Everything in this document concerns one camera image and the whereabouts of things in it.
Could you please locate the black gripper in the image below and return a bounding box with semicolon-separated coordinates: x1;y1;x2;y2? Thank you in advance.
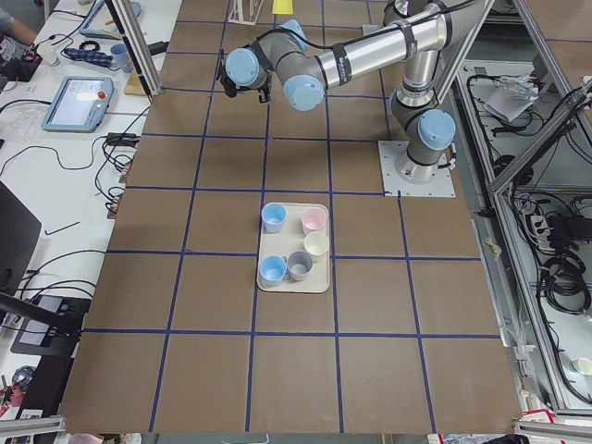
218;64;240;98

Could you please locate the yellow plastic cup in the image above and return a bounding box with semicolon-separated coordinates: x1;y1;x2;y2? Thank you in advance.
272;0;293;15

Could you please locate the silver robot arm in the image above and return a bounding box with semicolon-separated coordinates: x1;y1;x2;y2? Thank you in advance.
216;1;493;185

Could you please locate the blue cup on desk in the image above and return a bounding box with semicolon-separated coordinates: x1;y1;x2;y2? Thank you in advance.
110;43;133;74

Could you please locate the blue cup tray rear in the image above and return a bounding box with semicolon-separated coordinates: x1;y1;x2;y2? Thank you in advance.
261;203;287;234

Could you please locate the blue cup tray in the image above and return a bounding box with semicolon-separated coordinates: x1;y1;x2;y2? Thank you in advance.
258;255;287;289
261;203;287;234

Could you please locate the pink plastic cup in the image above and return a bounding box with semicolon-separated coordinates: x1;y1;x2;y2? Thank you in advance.
301;207;327;235

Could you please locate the cream white plastic cup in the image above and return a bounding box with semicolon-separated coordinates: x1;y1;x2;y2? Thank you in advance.
303;231;329;256

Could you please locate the blue cup tray front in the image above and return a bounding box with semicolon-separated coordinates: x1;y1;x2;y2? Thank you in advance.
258;255;287;289

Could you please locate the white paper cup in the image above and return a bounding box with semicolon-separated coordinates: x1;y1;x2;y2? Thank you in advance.
37;42;60;68

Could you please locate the grey plastic cup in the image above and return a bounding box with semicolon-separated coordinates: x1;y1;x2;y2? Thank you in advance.
287;251;314;281

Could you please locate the black power adapter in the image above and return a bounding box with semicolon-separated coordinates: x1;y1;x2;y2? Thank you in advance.
148;41;169;56

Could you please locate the wooden mug tree stand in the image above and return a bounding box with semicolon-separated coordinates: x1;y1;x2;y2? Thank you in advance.
111;35;147;96

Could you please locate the blue plaid cloth pouch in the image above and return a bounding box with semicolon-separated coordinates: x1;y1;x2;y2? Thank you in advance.
61;48;113;68

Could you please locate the blue teach pendant far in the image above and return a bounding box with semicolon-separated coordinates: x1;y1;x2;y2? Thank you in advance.
79;1;120;40

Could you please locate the blue teach pendant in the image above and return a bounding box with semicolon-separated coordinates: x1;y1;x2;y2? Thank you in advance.
79;1;120;40
41;76;114;133

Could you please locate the blue teach pendant near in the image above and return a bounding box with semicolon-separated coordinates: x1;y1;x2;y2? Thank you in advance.
41;76;114;133

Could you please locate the cream serving tray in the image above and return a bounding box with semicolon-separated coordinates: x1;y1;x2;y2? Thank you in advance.
257;203;331;293

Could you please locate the person at desk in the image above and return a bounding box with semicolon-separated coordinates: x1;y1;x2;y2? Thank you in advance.
1;8;38;63

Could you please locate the white wire cup rack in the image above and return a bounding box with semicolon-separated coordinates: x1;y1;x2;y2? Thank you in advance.
228;0;265;26

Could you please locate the aluminium frame post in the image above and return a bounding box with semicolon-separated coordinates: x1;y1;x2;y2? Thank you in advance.
105;0;162;97

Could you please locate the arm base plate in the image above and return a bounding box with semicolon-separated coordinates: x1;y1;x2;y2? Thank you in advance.
378;141;456;198

